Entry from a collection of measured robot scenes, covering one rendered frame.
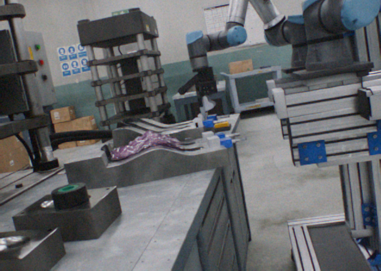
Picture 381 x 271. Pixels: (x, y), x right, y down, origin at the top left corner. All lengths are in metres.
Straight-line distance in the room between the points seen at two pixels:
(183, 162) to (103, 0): 7.35
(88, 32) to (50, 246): 4.97
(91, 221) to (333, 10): 0.88
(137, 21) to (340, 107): 4.39
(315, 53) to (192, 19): 6.78
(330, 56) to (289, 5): 6.84
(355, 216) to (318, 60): 0.69
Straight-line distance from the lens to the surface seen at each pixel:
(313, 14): 1.32
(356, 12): 1.21
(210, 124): 1.56
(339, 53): 1.32
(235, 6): 1.63
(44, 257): 0.80
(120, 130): 1.60
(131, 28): 5.49
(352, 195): 1.68
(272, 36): 1.92
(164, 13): 8.12
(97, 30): 5.62
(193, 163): 1.23
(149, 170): 1.22
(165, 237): 0.81
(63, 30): 8.67
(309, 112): 1.32
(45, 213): 0.92
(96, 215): 0.89
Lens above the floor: 1.12
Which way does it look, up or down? 8 degrees down
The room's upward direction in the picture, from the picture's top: 11 degrees counter-clockwise
